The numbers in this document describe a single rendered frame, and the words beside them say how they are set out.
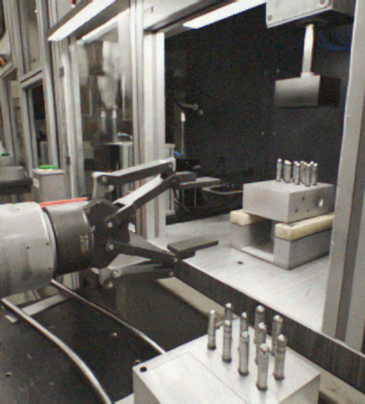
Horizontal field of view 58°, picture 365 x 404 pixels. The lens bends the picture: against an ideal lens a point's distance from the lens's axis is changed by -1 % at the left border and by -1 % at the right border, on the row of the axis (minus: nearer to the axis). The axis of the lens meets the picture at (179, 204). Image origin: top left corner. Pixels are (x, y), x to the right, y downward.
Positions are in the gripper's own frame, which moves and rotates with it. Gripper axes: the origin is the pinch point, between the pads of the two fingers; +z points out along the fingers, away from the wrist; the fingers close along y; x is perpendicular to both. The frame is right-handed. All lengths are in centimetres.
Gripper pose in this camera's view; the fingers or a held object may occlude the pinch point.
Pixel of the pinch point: (198, 214)
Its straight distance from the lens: 46.2
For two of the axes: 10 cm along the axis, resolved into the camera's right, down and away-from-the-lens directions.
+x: -5.8, -1.8, 7.9
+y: 0.0, -9.7, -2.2
